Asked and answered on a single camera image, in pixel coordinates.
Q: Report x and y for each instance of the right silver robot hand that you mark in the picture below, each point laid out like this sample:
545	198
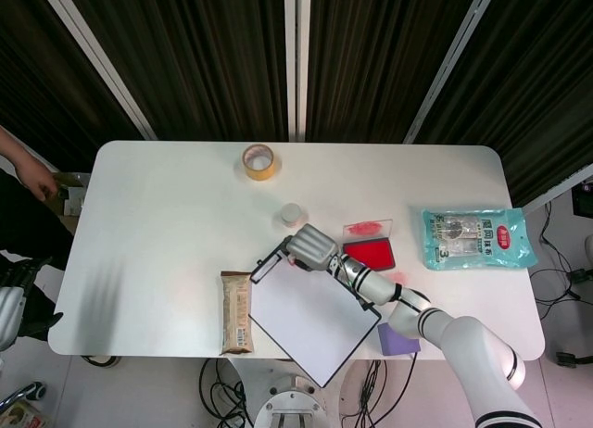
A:
312	247

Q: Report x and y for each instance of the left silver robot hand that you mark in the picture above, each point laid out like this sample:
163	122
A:
11	317

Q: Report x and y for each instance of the bare person hand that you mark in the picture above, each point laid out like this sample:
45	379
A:
37	178

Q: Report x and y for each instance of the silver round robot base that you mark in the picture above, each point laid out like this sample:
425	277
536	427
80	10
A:
289	405

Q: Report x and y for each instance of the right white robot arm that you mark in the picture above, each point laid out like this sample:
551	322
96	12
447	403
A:
445	331

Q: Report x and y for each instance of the bare person forearm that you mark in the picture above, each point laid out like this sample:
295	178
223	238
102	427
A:
11	145

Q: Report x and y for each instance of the small grey round cap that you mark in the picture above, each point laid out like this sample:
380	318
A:
292	212

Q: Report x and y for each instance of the cardboard box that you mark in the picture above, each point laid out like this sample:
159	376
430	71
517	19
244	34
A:
69	205

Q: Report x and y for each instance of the person dark clothing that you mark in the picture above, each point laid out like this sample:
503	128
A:
23	224

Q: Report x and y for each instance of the red ink pad clear lid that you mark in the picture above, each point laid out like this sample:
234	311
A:
370	256

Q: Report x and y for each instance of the black clipboard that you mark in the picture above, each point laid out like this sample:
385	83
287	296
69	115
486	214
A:
256	276

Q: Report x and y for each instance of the white paper sheet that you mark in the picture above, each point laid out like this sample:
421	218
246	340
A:
310	317

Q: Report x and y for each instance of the yellow tape roll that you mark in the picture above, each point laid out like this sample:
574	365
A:
259	171

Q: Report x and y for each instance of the colourful printed box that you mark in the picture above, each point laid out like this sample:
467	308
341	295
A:
21	414

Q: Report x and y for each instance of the brown snack package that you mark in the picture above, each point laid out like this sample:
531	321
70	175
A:
236	312

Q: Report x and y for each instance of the purple block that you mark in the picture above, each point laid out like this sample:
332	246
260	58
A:
394	342

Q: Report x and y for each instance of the teal snack bag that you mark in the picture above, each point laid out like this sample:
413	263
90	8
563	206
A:
477	242

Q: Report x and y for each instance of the dark brown curtain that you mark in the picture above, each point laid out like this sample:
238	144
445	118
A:
208	53

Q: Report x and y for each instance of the white frame post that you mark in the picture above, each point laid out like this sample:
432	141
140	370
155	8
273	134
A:
97	62
296	62
451	62

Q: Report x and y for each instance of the white frame bar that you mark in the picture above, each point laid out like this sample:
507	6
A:
556	187

